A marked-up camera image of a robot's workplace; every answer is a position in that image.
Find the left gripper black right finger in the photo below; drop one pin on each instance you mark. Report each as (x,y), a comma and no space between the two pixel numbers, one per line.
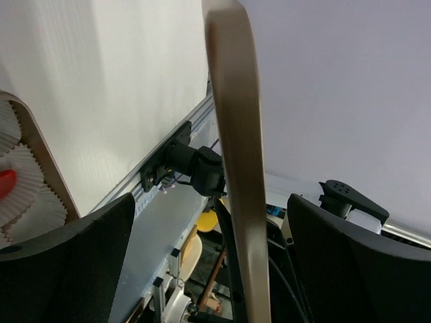
(351,274)

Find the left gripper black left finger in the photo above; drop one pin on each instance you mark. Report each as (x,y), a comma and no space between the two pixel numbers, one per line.
(69,274)

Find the red chocolate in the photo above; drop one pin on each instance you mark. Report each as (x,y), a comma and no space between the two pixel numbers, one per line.
(8,180)

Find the gold tin lid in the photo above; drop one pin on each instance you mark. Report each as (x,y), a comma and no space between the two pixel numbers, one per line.
(234,75)

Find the white paper cup bottom right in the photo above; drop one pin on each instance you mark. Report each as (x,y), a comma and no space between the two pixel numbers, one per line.
(46,213)

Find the white paper cup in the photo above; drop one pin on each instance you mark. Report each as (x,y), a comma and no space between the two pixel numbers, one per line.
(30,180)
(9,128)
(46,213)

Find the gold square tin box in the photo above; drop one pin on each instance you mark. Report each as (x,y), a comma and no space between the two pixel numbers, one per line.
(32,136)

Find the white paper cup middle right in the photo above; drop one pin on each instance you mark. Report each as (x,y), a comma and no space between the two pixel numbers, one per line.
(30,180)

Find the white paper cup top right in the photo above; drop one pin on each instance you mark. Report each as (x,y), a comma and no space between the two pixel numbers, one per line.
(9,128)

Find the aluminium rail front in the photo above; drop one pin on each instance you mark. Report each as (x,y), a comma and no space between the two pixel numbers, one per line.
(203,133)

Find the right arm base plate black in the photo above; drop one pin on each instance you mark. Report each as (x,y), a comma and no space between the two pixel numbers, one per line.
(155,168)

